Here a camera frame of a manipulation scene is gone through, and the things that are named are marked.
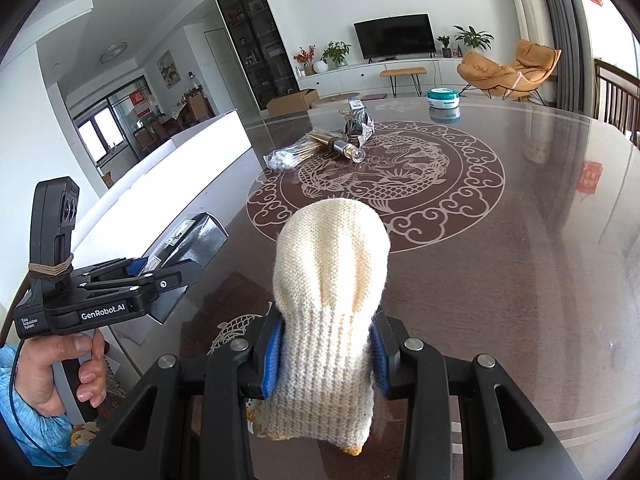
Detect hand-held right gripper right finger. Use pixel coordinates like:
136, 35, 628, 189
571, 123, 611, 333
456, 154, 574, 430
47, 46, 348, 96
369, 310, 583, 480

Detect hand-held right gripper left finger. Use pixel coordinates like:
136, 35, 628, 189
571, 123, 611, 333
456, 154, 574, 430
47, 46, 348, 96
67, 305, 285, 480

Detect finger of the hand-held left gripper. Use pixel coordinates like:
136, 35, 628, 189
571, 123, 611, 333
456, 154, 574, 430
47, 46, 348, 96
76, 261, 205, 297
75, 256, 160, 284

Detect black cardboard box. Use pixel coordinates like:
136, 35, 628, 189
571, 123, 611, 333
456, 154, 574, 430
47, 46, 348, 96
147, 212, 230, 324

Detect white storage container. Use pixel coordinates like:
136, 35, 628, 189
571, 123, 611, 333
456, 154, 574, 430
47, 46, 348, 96
70, 109, 253, 281

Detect cream knitted glove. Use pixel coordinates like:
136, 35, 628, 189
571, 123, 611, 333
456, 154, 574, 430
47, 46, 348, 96
245, 199, 392, 457

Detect person's left forearm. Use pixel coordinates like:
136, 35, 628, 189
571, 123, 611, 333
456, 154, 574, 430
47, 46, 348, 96
0, 345, 76, 468

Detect person's left hand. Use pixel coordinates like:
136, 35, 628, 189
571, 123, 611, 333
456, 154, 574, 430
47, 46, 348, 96
12, 332, 108, 418

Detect tan rubber band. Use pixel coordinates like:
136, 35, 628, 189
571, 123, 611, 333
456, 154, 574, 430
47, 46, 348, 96
27, 255, 76, 281

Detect red window sign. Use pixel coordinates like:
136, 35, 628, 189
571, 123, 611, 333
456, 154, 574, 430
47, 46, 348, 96
129, 91, 152, 119

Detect yellow floral cloth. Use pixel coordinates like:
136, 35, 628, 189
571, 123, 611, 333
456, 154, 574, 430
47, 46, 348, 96
67, 385, 126, 448

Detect bag of cotton swabs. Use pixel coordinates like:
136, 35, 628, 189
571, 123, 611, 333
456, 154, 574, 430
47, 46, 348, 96
264, 142, 321, 173

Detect round ceiling lamp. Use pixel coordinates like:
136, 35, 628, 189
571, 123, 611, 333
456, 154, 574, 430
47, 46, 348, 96
99, 43, 131, 64

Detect white door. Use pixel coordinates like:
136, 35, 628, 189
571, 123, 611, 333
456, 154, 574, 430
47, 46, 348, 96
201, 29, 238, 117

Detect gold cone-shaped packet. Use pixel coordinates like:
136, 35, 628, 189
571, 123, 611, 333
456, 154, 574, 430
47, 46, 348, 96
306, 130, 346, 153

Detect brown cardboard box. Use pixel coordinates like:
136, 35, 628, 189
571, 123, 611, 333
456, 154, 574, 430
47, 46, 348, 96
265, 88, 321, 119

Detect round wooden coffee table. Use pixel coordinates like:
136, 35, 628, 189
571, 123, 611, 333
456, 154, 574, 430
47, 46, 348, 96
310, 92, 362, 109

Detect dark glass display cabinet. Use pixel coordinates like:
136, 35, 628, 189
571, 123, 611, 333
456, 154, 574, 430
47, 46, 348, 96
214, 0, 297, 111

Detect red flower arrangement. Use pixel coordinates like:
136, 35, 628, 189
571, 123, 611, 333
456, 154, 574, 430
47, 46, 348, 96
292, 45, 317, 77

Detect teal white round tub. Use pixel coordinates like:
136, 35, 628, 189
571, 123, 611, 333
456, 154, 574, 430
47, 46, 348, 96
426, 87, 462, 111

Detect white television cabinet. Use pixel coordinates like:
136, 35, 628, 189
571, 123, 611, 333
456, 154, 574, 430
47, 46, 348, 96
295, 57, 463, 98

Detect bushy green potted plant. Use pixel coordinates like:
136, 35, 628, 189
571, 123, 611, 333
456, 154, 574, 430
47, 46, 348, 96
321, 41, 352, 68

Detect wooden bench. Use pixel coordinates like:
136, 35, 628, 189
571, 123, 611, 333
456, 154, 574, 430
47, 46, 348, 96
379, 66, 427, 98

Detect orange lounge chair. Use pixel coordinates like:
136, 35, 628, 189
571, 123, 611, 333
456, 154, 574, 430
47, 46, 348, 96
456, 39, 562, 106

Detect black television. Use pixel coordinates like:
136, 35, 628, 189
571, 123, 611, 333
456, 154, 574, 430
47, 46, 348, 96
353, 13, 437, 61

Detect large leafy potted plant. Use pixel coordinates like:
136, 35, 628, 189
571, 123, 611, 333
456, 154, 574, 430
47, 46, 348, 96
452, 25, 495, 52

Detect dark wooden chair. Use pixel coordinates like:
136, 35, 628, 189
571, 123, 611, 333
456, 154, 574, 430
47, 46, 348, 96
593, 58, 640, 148

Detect grey curtain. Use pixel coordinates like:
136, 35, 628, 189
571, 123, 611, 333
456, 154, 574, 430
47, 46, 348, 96
542, 0, 596, 111

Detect white covered floor air conditioner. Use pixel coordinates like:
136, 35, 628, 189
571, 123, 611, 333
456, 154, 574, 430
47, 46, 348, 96
501, 0, 556, 96

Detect framed wall painting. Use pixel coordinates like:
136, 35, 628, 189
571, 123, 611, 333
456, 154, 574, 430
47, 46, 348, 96
156, 50, 182, 89

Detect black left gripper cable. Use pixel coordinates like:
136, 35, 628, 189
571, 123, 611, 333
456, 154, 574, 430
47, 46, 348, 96
7, 280, 68, 467

